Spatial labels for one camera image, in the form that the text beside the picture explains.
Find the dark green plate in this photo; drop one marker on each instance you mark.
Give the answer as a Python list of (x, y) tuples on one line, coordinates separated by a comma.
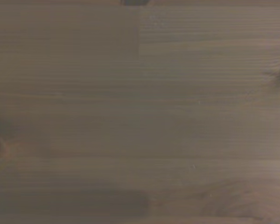
[(134, 2)]

